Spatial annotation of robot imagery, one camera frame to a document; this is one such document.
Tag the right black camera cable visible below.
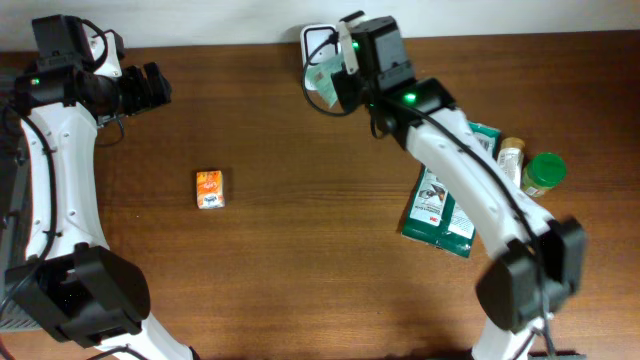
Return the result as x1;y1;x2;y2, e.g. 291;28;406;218
300;32;559;359

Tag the black camera cable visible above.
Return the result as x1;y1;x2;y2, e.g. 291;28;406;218
300;32;559;359
0;19;126;360

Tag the white tube with gold cap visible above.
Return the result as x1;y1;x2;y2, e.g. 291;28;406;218
497;137;525;187

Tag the green 3M package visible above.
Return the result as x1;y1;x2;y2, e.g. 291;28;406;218
400;121;503;259

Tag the green lidded jar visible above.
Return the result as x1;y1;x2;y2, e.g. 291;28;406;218
521;152;567;198

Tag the grey plastic mesh basket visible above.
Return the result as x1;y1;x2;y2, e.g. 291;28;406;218
1;65;32;272

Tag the left black camera cable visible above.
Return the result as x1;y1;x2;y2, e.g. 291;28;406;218
0;19;126;360

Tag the small orange box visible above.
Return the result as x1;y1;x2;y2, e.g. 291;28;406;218
196;170;225;209

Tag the mint green packet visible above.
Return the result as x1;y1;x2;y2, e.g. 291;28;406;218
304;53;344;107

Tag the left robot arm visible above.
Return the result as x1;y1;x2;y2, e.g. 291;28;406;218
1;15;196;359

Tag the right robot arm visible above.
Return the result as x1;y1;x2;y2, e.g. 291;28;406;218
333;11;587;359

